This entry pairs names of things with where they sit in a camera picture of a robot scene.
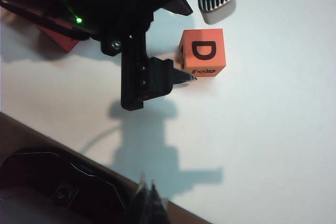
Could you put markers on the black plastic housing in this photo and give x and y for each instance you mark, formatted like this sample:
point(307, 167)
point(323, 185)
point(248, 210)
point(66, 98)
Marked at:
point(39, 171)

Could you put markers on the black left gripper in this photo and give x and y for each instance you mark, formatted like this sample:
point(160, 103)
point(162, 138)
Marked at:
point(134, 82)

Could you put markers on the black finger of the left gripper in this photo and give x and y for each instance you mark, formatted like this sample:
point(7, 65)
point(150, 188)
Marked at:
point(179, 6)

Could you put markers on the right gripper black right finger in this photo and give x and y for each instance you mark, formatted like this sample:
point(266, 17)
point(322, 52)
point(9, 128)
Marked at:
point(159, 211)

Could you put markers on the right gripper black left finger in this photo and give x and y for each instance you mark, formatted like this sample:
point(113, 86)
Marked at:
point(141, 208)

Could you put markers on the orange block number 2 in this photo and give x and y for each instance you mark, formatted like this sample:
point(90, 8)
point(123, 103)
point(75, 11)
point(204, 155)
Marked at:
point(220, 51)

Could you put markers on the pink block number 5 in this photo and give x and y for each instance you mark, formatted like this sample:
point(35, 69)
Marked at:
point(65, 43)

